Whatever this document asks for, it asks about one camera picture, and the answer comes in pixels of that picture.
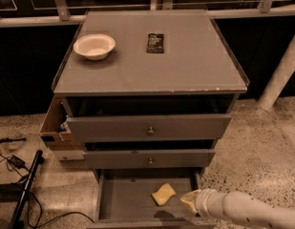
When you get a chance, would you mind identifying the white paper bowl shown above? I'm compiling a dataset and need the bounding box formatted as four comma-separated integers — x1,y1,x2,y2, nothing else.
73,34,116,61

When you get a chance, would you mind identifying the middle grey drawer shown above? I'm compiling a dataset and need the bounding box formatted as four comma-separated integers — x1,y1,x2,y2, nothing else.
83,140,215,169

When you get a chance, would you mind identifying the metal window railing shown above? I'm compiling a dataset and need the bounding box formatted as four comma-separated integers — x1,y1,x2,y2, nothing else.
0,0,295,27

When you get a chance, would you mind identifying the black pole on floor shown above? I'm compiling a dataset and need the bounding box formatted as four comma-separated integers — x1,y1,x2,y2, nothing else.
8,150,44,229

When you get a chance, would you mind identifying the black tool on floor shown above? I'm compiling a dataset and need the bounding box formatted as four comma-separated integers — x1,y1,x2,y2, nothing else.
0,137,27,144

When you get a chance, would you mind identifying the top drawer knob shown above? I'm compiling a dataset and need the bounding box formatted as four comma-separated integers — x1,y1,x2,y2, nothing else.
147,127,155,135

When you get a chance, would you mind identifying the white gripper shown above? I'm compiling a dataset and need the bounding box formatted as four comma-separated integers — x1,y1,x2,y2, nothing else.
180,189,216,218

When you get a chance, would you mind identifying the bottom grey drawer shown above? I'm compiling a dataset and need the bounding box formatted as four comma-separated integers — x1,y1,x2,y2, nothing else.
87,168,216,229

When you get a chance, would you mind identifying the yellow sponge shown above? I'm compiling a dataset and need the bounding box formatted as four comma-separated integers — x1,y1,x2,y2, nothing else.
151,183,177,206

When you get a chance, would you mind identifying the black power adapter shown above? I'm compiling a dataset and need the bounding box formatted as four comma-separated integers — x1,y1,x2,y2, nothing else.
8,156,25,169

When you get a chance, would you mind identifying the grey drawer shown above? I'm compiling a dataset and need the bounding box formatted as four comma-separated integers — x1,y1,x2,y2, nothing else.
87,168,216,229
60,94,241,144
83,140,215,169

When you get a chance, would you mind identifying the grey drawer cabinet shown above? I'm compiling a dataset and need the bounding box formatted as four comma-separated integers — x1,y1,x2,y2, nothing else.
51,9,250,183

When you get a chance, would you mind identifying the top grey drawer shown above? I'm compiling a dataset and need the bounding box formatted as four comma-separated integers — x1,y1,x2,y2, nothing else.
60,94,241,144

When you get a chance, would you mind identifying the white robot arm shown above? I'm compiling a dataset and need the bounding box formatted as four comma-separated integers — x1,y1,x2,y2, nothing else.
180,35,295,229

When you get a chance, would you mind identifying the black cable on floor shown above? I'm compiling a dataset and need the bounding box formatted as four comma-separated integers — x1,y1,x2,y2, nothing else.
0,148,95,229

